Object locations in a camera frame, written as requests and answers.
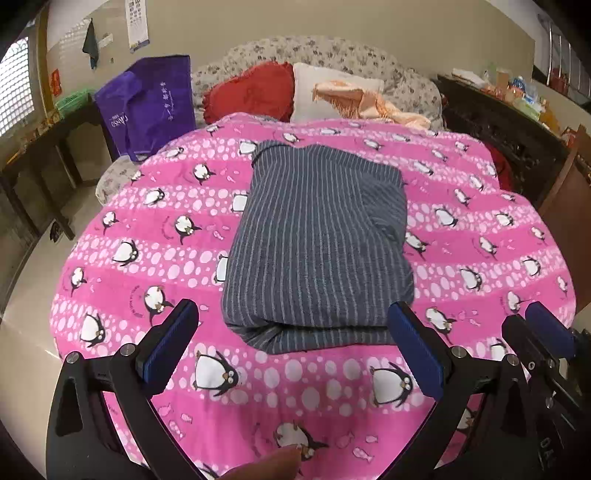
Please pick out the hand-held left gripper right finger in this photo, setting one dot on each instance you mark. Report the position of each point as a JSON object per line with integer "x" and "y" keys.
{"x": 415, "y": 350}

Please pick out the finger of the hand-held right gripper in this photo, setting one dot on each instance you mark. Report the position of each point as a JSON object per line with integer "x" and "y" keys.
{"x": 524, "y": 339}
{"x": 549, "y": 323}

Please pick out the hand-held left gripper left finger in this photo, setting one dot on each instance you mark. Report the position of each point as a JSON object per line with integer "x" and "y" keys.
{"x": 168, "y": 344}

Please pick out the grey striped coat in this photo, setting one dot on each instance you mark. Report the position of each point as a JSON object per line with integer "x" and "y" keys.
{"x": 314, "y": 240}

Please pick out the person's left hand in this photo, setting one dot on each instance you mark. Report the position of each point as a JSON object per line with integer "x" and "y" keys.
{"x": 268, "y": 468}

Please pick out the pink penguin print blanket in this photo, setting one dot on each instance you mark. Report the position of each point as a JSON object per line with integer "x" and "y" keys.
{"x": 138, "y": 230}

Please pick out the brown wooden panel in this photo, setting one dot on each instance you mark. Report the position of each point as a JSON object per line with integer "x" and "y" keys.
{"x": 568, "y": 198}

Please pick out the dark slipper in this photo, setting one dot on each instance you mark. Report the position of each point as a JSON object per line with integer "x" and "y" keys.
{"x": 56, "y": 230}

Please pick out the red cloth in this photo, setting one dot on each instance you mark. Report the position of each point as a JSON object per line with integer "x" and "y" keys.
{"x": 501, "y": 168}

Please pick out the floral bed sheet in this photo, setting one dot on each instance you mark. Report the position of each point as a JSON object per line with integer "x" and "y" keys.
{"x": 115, "y": 177}

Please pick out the dark carved wooden cabinet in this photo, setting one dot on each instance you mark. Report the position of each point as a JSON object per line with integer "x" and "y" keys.
{"x": 508, "y": 134}

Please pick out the pile of assorted packets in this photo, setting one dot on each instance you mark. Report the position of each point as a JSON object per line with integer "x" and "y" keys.
{"x": 526, "y": 99}

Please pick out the purple shopping bag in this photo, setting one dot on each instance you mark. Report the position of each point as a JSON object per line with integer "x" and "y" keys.
{"x": 147, "y": 110}

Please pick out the dark wooden table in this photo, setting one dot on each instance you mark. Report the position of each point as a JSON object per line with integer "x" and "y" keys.
{"x": 46, "y": 138}

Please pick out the peach fringed cloth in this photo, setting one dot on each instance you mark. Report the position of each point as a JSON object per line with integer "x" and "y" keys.
{"x": 369, "y": 104}

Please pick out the green plastic basket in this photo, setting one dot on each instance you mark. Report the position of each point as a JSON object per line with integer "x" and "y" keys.
{"x": 71, "y": 101}

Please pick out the red pillow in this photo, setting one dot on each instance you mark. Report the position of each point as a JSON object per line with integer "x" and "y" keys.
{"x": 254, "y": 92}

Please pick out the chrome metal rack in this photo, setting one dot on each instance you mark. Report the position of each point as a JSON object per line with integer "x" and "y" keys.
{"x": 561, "y": 55}

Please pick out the white pillow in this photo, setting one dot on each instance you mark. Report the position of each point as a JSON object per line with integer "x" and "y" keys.
{"x": 304, "y": 92}

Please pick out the window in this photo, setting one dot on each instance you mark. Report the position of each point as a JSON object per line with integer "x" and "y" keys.
{"x": 16, "y": 87}

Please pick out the dark hanging cloth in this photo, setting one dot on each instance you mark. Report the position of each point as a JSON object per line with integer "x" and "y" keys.
{"x": 91, "y": 44}

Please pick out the red wall sticker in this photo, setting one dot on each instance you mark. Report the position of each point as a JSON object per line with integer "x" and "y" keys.
{"x": 55, "y": 83}

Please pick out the wall calendar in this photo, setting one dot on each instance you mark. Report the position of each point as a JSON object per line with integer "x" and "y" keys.
{"x": 137, "y": 27}

